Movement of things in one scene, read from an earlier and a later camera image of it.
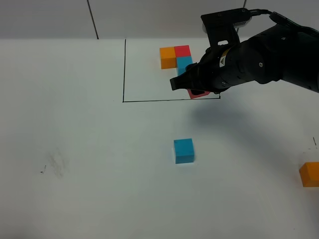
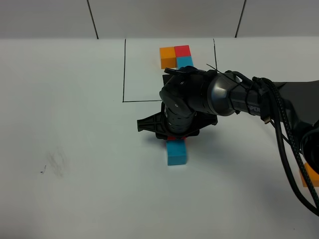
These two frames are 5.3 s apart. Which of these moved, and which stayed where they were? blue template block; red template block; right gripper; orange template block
Moved: right gripper
Stayed: red template block; orange template block; blue template block
